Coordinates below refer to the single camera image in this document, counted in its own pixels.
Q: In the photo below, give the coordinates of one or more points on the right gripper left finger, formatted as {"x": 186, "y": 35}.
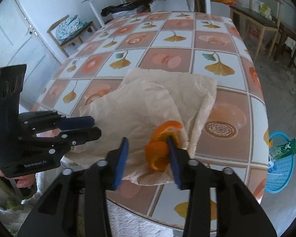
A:
{"x": 55, "y": 214}

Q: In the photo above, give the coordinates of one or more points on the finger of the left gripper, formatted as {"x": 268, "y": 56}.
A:
{"x": 76, "y": 122}
{"x": 65, "y": 139}

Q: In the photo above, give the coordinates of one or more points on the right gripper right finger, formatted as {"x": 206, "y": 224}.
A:
{"x": 238, "y": 212}

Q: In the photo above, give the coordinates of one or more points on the orange peel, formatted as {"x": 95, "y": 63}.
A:
{"x": 157, "y": 150}

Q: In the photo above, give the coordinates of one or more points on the beige paper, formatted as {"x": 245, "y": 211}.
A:
{"x": 144, "y": 100}

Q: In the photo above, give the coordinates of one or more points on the blue plastic trash basket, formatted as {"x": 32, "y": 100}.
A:
{"x": 279, "y": 175}

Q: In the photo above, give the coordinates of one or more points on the person's left hand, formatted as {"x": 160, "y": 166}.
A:
{"x": 7, "y": 189}

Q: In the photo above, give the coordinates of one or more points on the ginkgo patterned tablecloth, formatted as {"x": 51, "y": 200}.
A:
{"x": 188, "y": 70}

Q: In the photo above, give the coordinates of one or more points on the wooden chair with cushion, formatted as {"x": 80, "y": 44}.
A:
{"x": 69, "y": 31}

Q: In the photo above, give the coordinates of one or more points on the dark wooden stool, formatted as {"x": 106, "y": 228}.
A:
{"x": 287, "y": 41}

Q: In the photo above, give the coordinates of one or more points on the wooden chair black seat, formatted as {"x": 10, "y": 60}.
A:
{"x": 259, "y": 20}

